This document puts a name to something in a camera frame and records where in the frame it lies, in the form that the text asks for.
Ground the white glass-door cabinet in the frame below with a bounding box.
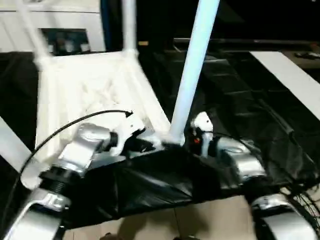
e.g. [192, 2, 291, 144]
[0, 0, 106, 55]

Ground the black table mat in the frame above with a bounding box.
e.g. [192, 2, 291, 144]
[0, 51, 320, 230]

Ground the white flat board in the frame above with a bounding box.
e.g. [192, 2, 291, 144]
[248, 51, 320, 113]

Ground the brown side table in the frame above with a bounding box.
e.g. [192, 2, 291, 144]
[282, 48, 320, 76]

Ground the black remote control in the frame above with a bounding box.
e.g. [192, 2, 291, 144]
[294, 51, 318, 60]

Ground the white plastic table top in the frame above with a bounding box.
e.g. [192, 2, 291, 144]
[21, 49, 185, 190]

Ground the blue curtain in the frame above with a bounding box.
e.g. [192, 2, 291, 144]
[99, 0, 113, 52]

